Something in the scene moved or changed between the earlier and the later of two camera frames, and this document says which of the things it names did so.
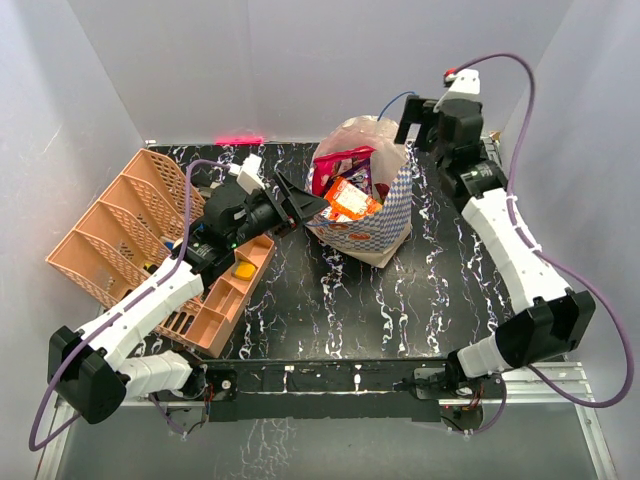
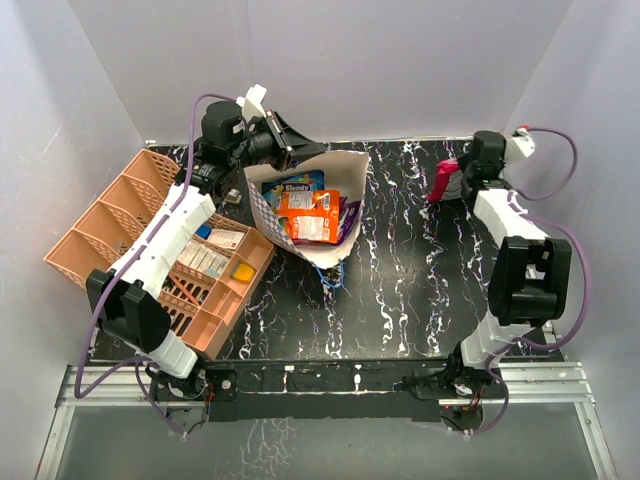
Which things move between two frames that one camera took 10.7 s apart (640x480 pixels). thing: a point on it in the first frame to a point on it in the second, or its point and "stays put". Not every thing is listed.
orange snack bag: (347, 202) to (312, 216)
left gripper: (300, 202) to (291, 143)
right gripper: (414, 114) to (464, 165)
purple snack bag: (360, 177) to (348, 212)
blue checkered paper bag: (371, 238) to (343, 171)
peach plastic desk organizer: (133, 229) stays put
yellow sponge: (245, 270) stays put
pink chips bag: (323, 165) to (448, 183)
